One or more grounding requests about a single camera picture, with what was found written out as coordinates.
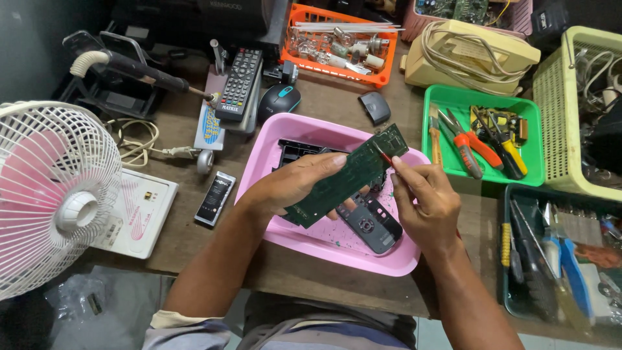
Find small black plastic cover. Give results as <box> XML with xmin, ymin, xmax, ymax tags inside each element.
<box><xmin>358</xmin><ymin>91</ymin><xmax>392</xmax><ymax>126</ymax></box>

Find metal tool with grey handle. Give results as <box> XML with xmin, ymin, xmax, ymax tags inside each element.
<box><xmin>209</xmin><ymin>38</ymin><xmax>230</xmax><ymax>77</ymax></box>

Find person's left hand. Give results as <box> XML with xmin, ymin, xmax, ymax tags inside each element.
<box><xmin>239</xmin><ymin>152</ymin><xmax>371</xmax><ymax>230</ymax></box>

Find grey remote front cover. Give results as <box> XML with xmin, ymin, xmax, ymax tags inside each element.
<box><xmin>335</xmin><ymin>192</ymin><xmax>404</xmax><ymax>255</ymax></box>

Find orange basket of bulbs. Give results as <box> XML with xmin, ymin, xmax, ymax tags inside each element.
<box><xmin>280</xmin><ymin>3</ymin><xmax>406</xmax><ymax>89</ymax></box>

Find pink basket with circuit boards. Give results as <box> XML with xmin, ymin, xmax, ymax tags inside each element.
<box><xmin>400</xmin><ymin>0</ymin><xmax>534</xmax><ymax>41</ymax></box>

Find cutters with orange handles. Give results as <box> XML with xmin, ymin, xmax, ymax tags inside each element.
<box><xmin>445</xmin><ymin>107</ymin><xmax>505</xmax><ymax>171</ymax></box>

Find person's right hand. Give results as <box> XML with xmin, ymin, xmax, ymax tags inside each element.
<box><xmin>390</xmin><ymin>155</ymin><xmax>463</xmax><ymax>254</ymax></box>

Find yellow-handled screwdriver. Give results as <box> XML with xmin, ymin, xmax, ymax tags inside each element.
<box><xmin>501</xmin><ymin>222</ymin><xmax>524</xmax><ymax>286</ymax></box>

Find small round silver part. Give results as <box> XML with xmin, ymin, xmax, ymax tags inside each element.
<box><xmin>196</xmin><ymin>149</ymin><xmax>215</xmax><ymax>176</ymax></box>

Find black power adapter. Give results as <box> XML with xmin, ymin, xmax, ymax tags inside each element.
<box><xmin>529</xmin><ymin>2</ymin><xmax>572</xmax><ymax>41</ymax></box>

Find small black device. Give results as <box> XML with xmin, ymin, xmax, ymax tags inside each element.
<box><xmin>262</xmin><ymin>60</ymin><xmax>299</xmax><ymax>87</ymax></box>

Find small red-handled tool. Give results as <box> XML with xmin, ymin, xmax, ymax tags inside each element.
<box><xmin>372</xmin><ymin>140</ymin><xmax>395</xmax><ymax>168</ymax></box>

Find dark green tool tray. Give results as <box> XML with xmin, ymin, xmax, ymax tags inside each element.
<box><xmin>502</xmin><ymin>183</ymin><xmax>622</xmax><ymax>337</ymax></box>

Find yellow and black screwdriver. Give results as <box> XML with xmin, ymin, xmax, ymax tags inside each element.
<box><xmin>488</xmin><ymin>111</ymin><xmax>529</xmax><ymax>177</ymax></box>

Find blue-handled tool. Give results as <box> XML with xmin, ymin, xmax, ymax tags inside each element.
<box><xmin>541</xmin><ymin>203</ymin><xmax>594</xmax><ymax>320</ymax></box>

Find white cable with plug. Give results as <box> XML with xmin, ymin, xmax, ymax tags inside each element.
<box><xmin>104</xmin><ymin>118</ymin><xmax>201</xmax><ymax>169</ymax></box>

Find green plastic tray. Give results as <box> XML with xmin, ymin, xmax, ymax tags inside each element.
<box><xmin>421</xmin><ymin>84</ymin><xmax>545</xmax><ymax>187</ymax></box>

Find white and pink fan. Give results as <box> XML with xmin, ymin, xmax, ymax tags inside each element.
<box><xmin>0</xmin><ymin>100</ymin><xmax>122</xmax><ymax>301</ymax></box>

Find black and silver phone battery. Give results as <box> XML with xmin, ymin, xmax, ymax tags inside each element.
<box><xmin>194</xmin><ymin>170</ymin><xmax>237</xmax><ymax>228</ymax></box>

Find clear plastic bag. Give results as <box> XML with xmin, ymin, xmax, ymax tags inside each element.
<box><xmin>43</xmin><ymin>266</ymin><xmax>177</xmax><ymax>350</ymax></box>

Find black and teal computer mouse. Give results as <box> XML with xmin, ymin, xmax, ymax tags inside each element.
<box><xmin>257</xmin><ymin>84</ymin><xmax>302</xmax><ymax>123</ymax></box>

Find wooden-handled brush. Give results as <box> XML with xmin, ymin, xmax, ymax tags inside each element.
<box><xmin>428</xmin><ymin>102</ymin><xmax>444</xmax><ymax>166</ymax></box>

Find white flat box device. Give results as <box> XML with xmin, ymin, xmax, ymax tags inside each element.
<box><xmin>91</xmin><ymin>168</ymin><xmax>179</xmax><ymax>260</ymax></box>

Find small yellowish circuit board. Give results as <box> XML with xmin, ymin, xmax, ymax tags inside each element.
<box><xmin>469</xmin><ymin>105</ymin><xmax>529</xmax><ymax>147</ymax></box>

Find green circuit board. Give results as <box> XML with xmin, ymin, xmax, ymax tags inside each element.
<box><xmin>284</xmin><ymin>122</ymin><xmax>410</xmax><ymax>229</ymax></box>

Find black remote back shell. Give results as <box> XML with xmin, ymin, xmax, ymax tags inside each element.
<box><xmin>271</xmin><ymin>138</ymin><xmax>341</xmax><ymax>172</ymax></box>

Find black-handled screwdriver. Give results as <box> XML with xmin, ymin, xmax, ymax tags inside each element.
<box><xmin>472</xmin><ymin>109</ymin><xmax>524</xmax><ymax>181</ymax></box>

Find cream telephone with cord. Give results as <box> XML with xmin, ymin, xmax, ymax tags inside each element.
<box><xmin>400</xmin><ymin>19</ymin><xmax>541</xmax><ymax>96</ymax></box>

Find yellow basket of cables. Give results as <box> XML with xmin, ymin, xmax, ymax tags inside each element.
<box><xmin>533</xmin><ymin>25</ymin><xmax>622</xmax><ymax>203</ymax></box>

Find black soldering iron with hose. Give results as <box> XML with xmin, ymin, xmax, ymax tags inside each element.
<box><xmin>69</xmin><ymin>50</ymin><xmax>220</xmax><ymax>104</ymax></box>

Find person's grey shirt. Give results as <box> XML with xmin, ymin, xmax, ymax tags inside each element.
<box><xmin>142</xmin><ymin>291</ymin><xmax>418</xmax><ymax>350</ymax></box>

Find black stereo unit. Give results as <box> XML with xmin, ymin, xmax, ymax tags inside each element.
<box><xmin>111</xmin><ymin>0</ymin><xmax>293</xmax><ymax>51</ymax></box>

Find pink plastic tray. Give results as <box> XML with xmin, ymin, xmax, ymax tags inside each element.
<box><xmin>234</xmin><ymin>112</ymin><xmax>432</xmax><ymax>278</ymax></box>

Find black remote control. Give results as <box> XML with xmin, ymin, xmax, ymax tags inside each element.
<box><xmin>215</xmin><ymin>47</ymin><xmax>263</xmax><ymax>123</ymax></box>

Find grey remote control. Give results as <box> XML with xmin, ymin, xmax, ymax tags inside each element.
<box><xmin>228</xmin><ymin>61</ymin><xmax>265</xmax><ymax>135</ymax></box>

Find black soldering stand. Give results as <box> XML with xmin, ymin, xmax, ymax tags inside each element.
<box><xmin>62</xmin><ymin>30</ymin><xmax>163</xmax><ymax>121</ymax></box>

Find pliers with grey-orange handles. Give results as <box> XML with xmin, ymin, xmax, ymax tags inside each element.
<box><xmin>437</xmin><ymin>107</ymin><xmax>485</xmax><ymax>181</ymax></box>

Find blue and white card pack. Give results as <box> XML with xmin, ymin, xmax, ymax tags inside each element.
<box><xmin>193</xmin><ymin>65</ymin><xmax>227</xmax><ymax>152</ymax></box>

